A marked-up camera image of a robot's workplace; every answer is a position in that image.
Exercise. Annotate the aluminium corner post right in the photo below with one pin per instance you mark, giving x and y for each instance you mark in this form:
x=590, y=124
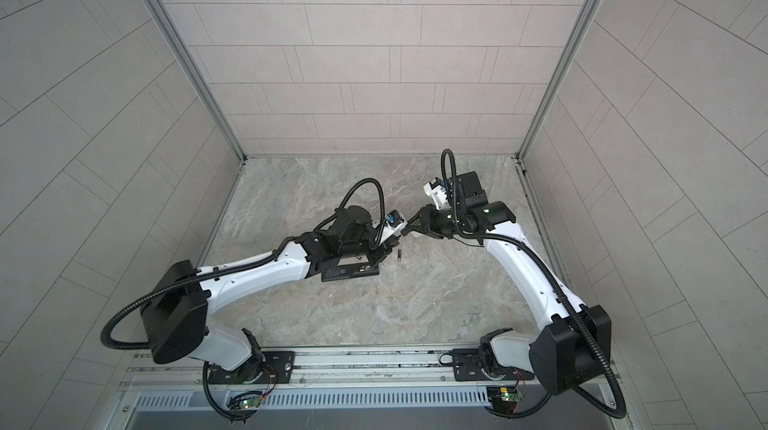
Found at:
x=584, y=19

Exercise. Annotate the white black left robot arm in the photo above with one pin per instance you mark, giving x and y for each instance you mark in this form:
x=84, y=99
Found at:
x=179, y=321

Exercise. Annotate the right circuit board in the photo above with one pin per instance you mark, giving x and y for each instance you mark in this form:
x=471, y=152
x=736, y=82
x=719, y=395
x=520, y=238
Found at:
x=504, y=400

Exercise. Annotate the black remote control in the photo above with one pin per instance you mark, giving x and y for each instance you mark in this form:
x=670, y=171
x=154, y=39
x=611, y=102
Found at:
x=347, y=268

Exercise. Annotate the black yellow screwdriver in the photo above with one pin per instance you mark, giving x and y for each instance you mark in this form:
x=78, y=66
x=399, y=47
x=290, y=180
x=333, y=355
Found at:
x=414, y=225

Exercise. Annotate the circuit board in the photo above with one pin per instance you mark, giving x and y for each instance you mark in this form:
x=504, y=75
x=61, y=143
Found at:
x=504, y=400
x=248, y=401

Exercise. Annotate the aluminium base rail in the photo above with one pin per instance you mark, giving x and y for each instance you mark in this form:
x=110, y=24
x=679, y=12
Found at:
x=318, y=378

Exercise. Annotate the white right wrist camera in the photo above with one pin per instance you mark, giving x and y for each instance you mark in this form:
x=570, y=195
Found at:
x=437, y=191

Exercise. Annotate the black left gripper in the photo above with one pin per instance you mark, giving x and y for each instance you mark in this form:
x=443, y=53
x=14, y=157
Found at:
x=382, y=252

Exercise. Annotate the aluminium corner post left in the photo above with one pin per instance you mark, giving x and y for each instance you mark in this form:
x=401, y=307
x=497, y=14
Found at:
x=172, y=37

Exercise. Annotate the left circuit board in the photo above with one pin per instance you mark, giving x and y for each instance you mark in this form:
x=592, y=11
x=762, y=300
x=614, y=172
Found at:
x=248, y=401

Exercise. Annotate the aluminium corner post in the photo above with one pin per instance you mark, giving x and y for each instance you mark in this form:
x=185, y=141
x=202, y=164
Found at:
x=172, y=37
x=584, y=19

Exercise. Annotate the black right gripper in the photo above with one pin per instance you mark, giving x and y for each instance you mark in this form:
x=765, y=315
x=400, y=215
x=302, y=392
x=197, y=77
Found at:
x=430, y=213

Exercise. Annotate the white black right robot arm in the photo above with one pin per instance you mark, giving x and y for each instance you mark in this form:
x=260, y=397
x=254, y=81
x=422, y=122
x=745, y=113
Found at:
x=573, y=343

